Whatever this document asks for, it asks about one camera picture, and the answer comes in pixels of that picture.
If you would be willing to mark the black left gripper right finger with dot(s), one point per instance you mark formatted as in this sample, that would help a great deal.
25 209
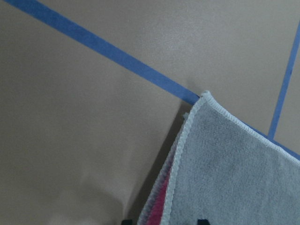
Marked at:
204 220

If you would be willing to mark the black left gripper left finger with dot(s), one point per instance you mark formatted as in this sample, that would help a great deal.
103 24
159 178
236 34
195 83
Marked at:
131 220

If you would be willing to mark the pink towel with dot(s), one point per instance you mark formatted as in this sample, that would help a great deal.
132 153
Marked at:
219 166

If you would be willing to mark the brown paper table cover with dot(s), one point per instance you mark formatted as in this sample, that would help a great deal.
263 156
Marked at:
82 138

